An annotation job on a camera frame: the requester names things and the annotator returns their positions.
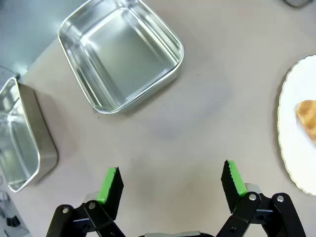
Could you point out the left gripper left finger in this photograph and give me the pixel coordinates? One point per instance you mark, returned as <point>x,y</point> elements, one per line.
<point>108,187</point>

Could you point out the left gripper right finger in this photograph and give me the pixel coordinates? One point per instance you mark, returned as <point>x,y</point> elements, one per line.
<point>234,187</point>

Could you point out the golden croissant bread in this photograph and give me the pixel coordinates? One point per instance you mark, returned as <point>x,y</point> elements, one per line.
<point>308,116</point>

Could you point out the steel rectangular container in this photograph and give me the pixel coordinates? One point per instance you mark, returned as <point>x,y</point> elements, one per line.
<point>14,138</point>
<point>128,51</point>

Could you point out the white scalloped plate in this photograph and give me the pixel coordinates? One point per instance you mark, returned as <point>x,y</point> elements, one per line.
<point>293,153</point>

